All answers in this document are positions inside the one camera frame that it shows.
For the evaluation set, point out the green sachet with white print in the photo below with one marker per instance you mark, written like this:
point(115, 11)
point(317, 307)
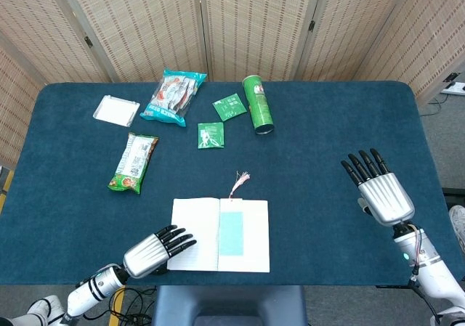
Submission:
point(229, 107)

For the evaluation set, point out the white sneaker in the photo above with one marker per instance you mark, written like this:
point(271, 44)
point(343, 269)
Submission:
point(458, 220)

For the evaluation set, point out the teal snack bag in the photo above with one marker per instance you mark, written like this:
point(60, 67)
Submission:
point(170, 99)

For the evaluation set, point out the green chip can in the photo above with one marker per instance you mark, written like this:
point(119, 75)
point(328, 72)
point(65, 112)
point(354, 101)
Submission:
point(258, 104)

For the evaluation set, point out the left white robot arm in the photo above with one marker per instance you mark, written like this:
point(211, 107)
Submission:
point(94, 289)

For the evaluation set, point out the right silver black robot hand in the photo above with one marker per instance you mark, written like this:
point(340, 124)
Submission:
point(387, 199)

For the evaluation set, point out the bamboo folding screen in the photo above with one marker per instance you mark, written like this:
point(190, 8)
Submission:
point(254, 24)

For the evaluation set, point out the dark blue chair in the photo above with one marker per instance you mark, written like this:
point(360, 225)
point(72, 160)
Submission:
point(229, 304)

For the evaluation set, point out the green white snack bag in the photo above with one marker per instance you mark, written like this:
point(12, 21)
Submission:
point(132, 162)

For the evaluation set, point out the white power strip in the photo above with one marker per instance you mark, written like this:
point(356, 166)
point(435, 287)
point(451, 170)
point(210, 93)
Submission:
point(456, 88)

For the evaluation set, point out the white blue tasselled bookmark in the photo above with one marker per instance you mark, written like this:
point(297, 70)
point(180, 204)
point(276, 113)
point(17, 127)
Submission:
point(231, 233)

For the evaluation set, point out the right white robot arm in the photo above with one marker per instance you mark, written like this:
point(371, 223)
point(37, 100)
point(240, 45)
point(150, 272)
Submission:
point(432, 271)

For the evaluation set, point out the white lined notebook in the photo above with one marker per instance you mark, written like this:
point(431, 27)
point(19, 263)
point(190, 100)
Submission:
point(196, 213)

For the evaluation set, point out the green sachet with figure print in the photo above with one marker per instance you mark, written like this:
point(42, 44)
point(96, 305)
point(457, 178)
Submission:
point(210, 135)

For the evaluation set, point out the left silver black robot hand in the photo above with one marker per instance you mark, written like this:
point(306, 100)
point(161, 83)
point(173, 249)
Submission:
point(147, 255)

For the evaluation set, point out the dark blue table cloth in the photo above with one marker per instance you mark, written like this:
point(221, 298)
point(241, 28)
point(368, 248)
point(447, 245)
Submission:
point(345, 122)

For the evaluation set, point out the white plastic tray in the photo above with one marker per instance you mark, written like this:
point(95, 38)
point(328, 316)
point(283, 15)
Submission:
point(115, 110)

